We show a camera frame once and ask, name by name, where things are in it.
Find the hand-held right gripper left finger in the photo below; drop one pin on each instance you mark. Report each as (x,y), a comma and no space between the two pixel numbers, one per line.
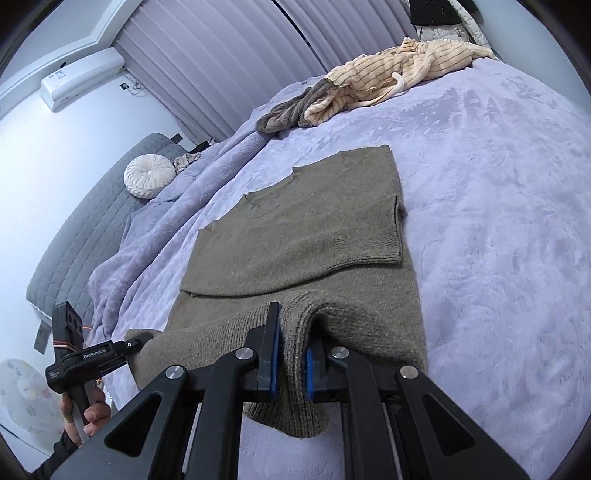
(273,360)

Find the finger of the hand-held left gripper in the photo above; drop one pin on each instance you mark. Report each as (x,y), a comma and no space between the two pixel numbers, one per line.
(134,345)

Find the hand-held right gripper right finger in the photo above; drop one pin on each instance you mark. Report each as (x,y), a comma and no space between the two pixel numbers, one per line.
(310,374)

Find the olive brown knit sweater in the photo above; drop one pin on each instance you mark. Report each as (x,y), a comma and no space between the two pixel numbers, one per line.
(300,240)

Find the person's left forearm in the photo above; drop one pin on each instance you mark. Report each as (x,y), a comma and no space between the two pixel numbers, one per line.
(55,454)

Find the person's left hand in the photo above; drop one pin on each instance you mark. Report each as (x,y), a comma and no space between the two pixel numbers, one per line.
(97,410)

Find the white floor fan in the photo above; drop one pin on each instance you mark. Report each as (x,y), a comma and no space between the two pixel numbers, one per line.
(23,397)

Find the grey quilted headboard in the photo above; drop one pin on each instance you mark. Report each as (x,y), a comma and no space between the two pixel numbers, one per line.
(69,240)

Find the round white pleated pillow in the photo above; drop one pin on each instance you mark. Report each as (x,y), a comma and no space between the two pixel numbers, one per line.
(150,177)

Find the small beige crumpled cloth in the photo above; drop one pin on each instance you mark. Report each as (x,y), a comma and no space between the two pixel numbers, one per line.
(184,161)

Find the small black object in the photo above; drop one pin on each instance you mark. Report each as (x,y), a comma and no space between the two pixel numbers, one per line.
(198,147)

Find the purple plush blanket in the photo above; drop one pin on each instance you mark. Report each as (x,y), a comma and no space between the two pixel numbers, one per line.
(485,230)

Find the brown grey crumpled garment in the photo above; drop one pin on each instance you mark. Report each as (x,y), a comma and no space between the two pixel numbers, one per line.
(286,113)

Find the grey pleated curtain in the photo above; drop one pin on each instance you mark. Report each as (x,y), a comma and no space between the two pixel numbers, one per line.
(207,60)
(360,27)

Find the cream striped garment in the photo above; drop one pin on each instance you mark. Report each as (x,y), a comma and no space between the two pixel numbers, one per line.
(415,64)

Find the white wall air conditioner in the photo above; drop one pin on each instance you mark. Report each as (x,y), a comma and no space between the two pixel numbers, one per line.
(78,81)

